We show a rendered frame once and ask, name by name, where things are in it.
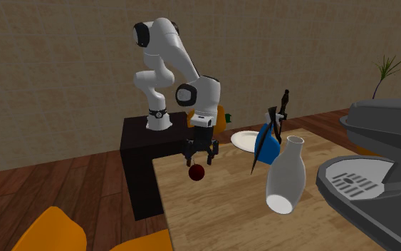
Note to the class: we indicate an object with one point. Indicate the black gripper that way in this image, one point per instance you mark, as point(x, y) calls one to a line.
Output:
point(203, 136)

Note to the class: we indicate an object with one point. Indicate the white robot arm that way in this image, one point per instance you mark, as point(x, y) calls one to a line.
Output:
point(182, 59)

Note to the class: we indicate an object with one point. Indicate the dark red apple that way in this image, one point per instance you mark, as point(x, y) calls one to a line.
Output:
point(196, 173)

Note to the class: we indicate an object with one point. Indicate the orange chair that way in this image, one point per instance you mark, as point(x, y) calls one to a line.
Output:
point(52, 233)
point(221, 120)

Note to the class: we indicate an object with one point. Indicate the white plate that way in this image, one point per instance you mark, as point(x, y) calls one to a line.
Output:
point(242, 139)

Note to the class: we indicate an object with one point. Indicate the wooden table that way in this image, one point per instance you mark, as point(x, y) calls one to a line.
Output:
point(221, 212)

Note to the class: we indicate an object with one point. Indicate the dark robot stand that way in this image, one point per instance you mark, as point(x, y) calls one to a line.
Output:
point(137, 167)

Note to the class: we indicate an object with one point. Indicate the blue spray bottle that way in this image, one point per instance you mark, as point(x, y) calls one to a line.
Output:
point(268, 149)

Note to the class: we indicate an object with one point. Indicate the white vase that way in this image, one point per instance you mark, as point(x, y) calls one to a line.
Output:
point(286, 173)

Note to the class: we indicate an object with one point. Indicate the grey coffee machine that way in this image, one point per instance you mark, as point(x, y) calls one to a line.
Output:
point(377, 208)

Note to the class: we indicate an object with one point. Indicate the green potted plant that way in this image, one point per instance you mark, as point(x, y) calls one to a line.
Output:
point(386, 67)

